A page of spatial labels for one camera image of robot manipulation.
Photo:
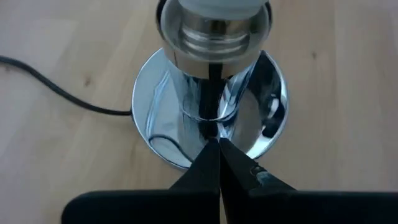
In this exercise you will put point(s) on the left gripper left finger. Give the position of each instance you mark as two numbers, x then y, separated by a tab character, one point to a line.
140	208

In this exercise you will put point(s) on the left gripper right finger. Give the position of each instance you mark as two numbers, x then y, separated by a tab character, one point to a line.
295	208

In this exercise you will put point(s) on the chrome lamp socket base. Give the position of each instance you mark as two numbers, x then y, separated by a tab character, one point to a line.
174	124

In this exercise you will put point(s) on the white flood lightbulb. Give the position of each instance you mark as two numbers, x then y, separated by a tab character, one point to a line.
222	7

